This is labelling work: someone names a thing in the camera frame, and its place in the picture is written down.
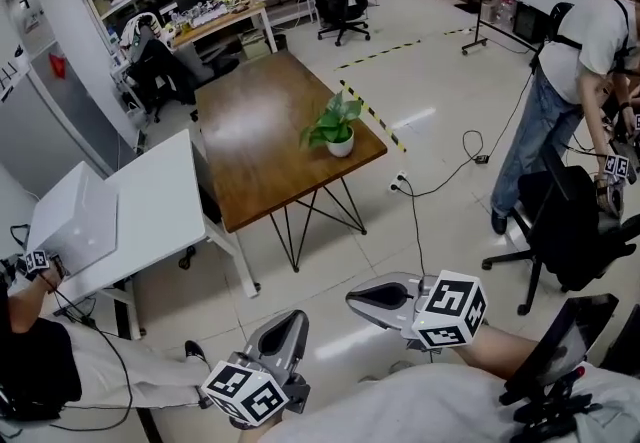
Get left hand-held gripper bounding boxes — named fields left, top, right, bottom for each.
left=200, top=309, right=312, bottom=430

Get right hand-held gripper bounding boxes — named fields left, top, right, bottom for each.
left=345, top=270, right=489, bottom=365

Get green plant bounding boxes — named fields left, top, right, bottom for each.
left=298, top=90, right=364, bottom=158

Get person's right forearm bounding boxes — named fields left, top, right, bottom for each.
left=452, top=323, right=544, bottom=380

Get person's light grey shirt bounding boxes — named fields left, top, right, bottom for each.
left=257, top=361, right=640, bottom=443

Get black padded office chair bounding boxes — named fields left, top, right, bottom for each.
left=482, top=145, right=639, bottom=316

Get yellow black floor tape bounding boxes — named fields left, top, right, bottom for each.
left=339, top=79, right=407, bottom=153
left=333, top=38, right=421, bottom=71

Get brown wooden table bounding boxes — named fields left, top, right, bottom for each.
left=193, top=52, right=389, bottom=273

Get white box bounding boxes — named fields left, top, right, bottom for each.
left=27, top=160, right=120, bottom=277

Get grey office chair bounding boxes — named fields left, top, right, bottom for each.
left=172, top=43, right=241, bottom=82

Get black office chair with jacket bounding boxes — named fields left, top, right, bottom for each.
left=119, top=13, right=199, bottom=125

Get wooden desk with white legs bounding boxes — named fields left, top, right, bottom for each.
left=169, top=0, right=279, bottom=55

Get grey metal cabinet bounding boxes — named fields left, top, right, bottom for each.
left=0, top=38, right=144, bottom=180

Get pile of desk clutter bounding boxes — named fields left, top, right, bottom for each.
left=169, top=0, right=251, bottom=30

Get white paper notice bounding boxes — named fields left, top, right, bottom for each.
left=9, top=0, right=44, bottom=35

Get black power cable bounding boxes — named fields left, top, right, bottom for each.
left=399, top=129, right=496, bottom=197

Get black floor cable cover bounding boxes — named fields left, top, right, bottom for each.
left=113, top=280, right=162, bottom=443

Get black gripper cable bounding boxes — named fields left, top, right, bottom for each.
left=49, top=278, right=134, bottom=432

